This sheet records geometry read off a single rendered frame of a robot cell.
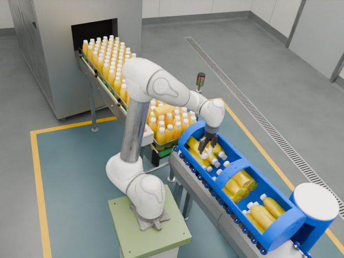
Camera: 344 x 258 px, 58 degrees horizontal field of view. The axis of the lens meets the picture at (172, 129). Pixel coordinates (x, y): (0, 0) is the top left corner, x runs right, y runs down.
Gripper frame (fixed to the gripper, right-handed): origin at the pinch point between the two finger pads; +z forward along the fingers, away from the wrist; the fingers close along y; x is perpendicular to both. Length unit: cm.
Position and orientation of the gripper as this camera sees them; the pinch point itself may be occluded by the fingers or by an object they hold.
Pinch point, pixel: (206, 152)
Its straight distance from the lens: 205.6
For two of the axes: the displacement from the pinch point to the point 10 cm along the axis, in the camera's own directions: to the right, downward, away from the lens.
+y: 8.3, -3.0, 4.6
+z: -1.0, 7.4, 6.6
